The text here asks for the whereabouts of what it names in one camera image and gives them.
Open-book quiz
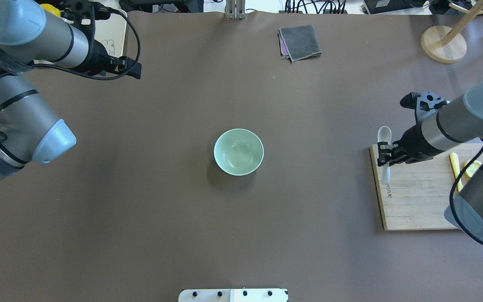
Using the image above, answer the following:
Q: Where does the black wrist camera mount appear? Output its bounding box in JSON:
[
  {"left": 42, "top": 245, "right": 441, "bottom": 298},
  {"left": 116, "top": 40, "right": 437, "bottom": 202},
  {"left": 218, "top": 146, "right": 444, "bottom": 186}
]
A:
[{"left": 400, "top": 91, "right": 451, "bottom": 124}]

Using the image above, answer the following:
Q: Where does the grey folded cloth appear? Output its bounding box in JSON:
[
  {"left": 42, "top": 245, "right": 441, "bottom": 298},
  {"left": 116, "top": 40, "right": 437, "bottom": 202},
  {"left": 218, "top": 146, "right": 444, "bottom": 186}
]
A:
[{"left": 278, "top": 24, "right": 322, "bottom": 62}]

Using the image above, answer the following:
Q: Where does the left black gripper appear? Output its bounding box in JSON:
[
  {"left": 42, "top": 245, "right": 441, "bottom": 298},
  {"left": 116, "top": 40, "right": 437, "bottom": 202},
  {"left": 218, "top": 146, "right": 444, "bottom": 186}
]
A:
[{"left": 82, "top": 40, "right": 142, "bottom": 80}]

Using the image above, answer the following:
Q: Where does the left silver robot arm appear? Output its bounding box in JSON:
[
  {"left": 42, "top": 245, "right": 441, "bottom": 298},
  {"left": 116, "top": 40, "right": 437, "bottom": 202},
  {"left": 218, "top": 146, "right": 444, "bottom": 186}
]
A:
[{"left": 0, "top": 0, "right": 141, "bottom": 180}]

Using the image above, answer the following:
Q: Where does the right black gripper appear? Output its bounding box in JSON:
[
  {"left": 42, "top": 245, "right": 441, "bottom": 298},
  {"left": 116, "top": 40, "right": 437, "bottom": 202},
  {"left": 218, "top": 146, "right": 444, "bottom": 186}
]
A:
[{"left": 377, "top": 125, "right": 433, "bottom": 167}]

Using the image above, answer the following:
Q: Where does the yellow plastic knife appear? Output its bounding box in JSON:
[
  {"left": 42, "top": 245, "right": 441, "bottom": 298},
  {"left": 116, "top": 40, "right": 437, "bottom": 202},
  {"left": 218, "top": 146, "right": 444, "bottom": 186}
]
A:
[{"left": 449, "top": 152, "right": 464, "bottom": 193}]

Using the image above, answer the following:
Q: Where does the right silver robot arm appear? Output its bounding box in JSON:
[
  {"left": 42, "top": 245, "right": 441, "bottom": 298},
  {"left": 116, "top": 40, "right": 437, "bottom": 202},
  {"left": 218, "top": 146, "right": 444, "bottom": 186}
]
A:
[{"left": 377, "top": 81, "right": 483, "bottom": 241}]

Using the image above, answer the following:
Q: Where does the mint green bowl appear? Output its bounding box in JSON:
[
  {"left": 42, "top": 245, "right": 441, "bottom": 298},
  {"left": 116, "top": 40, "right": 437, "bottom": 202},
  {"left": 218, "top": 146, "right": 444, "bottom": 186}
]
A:
[{"left": 213, "top": 128, "right": 265, "bottom": 176}]

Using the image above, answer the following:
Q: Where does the lemon slice lower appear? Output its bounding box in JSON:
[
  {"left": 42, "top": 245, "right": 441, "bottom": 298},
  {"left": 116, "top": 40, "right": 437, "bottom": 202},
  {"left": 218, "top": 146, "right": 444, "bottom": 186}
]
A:
[{"left": 462, "top": 160, "right": 483, "bottom": 178}]

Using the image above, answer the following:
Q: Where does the yellow lemon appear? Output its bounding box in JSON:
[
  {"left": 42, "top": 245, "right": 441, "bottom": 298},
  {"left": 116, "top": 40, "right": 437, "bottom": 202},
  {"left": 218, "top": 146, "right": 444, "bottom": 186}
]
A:
[{"left": 40, "top": 3, "right": 61, "bottom": 18}]

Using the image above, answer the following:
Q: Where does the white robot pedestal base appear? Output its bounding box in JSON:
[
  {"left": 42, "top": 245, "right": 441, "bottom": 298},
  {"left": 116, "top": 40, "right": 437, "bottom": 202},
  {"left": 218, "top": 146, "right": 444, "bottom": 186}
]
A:
[{"left": 178, "top": 288, "right": 289, "bottom": 302}]

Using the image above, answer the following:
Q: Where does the white ceramic spoon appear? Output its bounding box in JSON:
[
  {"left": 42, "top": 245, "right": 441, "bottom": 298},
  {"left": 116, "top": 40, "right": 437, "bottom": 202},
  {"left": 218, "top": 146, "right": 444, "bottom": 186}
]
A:
[{"left": 377, "top": 126, "right": 392, "bottom": 185}]

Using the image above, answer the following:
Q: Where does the wooden cup tree stand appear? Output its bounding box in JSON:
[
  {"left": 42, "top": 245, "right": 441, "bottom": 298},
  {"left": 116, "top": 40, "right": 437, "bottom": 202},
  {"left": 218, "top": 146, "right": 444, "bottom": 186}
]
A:
[{"left": 420, "top": 0, "right": 483, "bottom": 64}]

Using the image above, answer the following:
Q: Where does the bamboo cutting board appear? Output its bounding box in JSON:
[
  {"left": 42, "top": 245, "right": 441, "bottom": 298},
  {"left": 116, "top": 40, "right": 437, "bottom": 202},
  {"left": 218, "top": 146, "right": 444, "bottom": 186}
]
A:
[{"left": 369, "top": 145, "right": 454, "bottom": 231}]

